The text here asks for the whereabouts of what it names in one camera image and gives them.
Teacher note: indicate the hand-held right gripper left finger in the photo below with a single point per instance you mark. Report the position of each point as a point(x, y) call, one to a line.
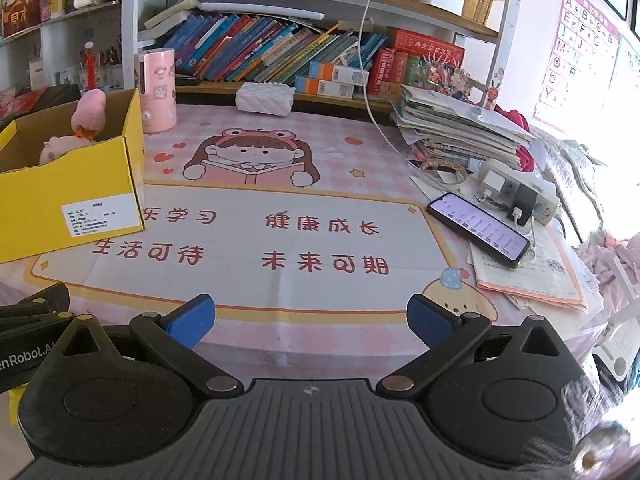
point(192, 317)

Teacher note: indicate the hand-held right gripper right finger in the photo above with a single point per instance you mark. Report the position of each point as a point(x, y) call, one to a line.
point(430, 317)

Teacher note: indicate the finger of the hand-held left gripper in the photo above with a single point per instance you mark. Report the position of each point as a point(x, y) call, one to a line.
point(35, 310)

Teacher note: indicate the yellow cardboard box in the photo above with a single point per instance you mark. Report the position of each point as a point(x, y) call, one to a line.
point(75, 195)

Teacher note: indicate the pink plush pig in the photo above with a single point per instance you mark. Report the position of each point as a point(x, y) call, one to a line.
point(60, 147)

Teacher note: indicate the pink plush toy orange trim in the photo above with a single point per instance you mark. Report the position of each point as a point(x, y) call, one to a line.
point(90, 110)

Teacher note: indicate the black smartphone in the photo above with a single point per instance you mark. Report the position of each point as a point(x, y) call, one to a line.
point(475, 225)

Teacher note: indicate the worksheets with orange edge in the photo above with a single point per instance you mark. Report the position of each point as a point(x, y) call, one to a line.
point(545, 270)

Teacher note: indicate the black charger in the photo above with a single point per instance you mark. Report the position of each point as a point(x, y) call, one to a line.
point(525, 202)

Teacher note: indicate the white power strip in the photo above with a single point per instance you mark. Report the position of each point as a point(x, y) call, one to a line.
point(545, 200)

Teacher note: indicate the stack of papers and booklets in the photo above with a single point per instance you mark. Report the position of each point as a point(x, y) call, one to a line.
point(450, 120)

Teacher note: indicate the magenta cloth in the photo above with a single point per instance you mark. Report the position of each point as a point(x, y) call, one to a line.
point(522, 135)

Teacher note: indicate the grey knit blanket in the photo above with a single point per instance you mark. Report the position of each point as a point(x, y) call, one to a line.
point(585, 175)

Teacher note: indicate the pink cartoon cylindrical container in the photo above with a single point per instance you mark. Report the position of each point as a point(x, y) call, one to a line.
point(157, 90)

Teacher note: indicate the white and red box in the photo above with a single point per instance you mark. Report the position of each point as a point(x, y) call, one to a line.
point(37, 74)

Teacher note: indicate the colourful paper ornament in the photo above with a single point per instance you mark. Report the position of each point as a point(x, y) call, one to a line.
point(450, 80)

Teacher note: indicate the red boxed book set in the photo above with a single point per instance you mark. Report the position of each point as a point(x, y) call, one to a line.
point(425, 55)

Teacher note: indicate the row of colourful books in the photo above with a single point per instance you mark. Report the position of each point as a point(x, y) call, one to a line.
point(260, 45)

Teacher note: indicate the fortune god paper lantern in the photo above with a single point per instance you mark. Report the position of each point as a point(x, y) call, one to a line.
point(20, 7)

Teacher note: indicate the thick beige lying book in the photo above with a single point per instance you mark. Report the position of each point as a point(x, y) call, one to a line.
point(172, 12)

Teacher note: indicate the white light bar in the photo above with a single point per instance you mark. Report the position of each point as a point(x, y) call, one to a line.
point(250, 10)

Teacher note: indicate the white frame wooden bookshelf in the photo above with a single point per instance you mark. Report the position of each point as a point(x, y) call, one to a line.
point(131, 20)

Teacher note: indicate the alphabet wall poster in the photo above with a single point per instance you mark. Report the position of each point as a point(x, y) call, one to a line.
point(575, 50)

